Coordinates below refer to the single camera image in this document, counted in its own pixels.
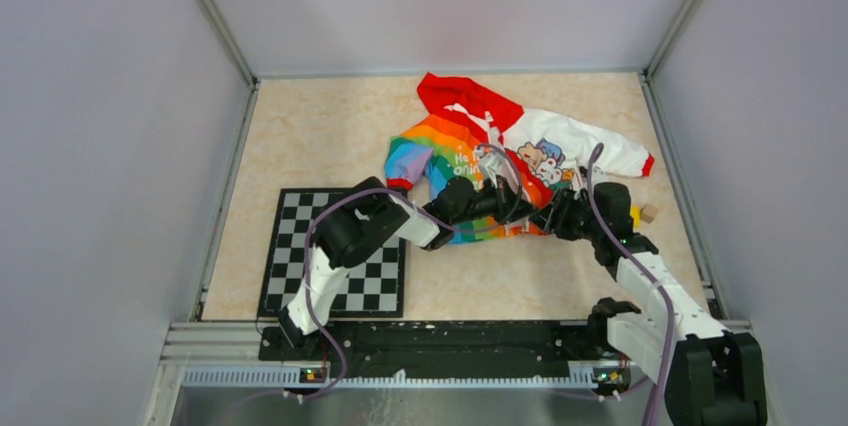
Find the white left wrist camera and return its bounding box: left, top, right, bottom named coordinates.
left=478, top=150, right=508, bottom=183

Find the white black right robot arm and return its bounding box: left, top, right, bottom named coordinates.
left=530, top=182, right=768, bottom=425

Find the black white checkerboard mat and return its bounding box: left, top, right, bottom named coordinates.
left=256, top=187, right=409, bottom=320

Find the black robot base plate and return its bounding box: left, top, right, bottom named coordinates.
left=258, top=320, right=613, bottom=379

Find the rainbow and white kids jacket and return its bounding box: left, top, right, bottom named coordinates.
left=384, top=73, right=655, bottom=207

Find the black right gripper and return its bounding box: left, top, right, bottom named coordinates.
left=529, top=186, right=604, bottom=243

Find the aluminium frame rail front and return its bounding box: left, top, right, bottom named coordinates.
left=157, top=301, right=768, bottom=425

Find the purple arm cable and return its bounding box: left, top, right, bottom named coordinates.
left=586, top=142, right=677, bottom=426
left=284, top=143, right=525, bottom=404

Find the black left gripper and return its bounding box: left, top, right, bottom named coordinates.
left=451, top=175, right=538, bottom=227

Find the beige wooden small block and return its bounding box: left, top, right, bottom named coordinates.
left=640, top=204, right=660, bottom=224

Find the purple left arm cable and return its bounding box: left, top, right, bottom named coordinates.
left=284, top=143, right=525, bottom=404

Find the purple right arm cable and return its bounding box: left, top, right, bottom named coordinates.
left=586, top=142, right=677, bottom=426

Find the yellow small block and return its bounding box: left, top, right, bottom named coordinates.
left=630, top=206, right=641, bottom=228

